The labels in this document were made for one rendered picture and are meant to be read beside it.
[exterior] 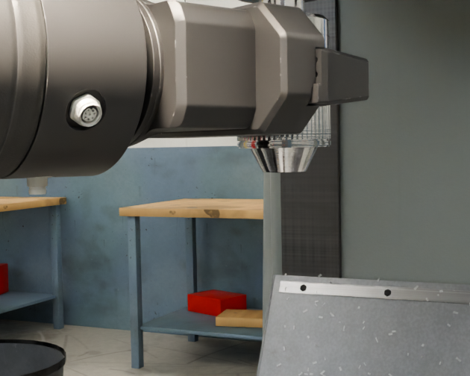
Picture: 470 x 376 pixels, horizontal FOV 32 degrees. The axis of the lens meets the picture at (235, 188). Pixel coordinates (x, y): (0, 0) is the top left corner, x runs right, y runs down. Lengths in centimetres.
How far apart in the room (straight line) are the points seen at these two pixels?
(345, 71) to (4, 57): 18
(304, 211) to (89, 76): 53
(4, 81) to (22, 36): 2
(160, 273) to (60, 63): 508
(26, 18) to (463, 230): 55
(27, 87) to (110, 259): 527
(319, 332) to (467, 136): 23
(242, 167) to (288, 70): 469
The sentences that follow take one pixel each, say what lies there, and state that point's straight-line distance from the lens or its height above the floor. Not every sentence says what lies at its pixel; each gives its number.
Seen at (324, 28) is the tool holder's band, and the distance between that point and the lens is 41.
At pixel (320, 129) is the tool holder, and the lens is 40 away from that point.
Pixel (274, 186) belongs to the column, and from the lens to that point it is 82.
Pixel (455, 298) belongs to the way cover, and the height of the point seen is 107.
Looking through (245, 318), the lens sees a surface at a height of 28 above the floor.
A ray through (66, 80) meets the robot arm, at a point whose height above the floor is 123.
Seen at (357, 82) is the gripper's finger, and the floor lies 124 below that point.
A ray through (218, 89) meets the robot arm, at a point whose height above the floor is 123.
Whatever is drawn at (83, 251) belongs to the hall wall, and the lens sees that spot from 567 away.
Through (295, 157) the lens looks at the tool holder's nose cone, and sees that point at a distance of 40.
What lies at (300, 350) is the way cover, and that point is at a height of 101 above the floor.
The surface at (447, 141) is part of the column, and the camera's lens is 77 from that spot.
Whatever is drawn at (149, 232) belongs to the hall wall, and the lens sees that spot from 537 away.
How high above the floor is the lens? 121
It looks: 3 degrees down
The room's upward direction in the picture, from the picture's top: 1 degrees counter-clockwise
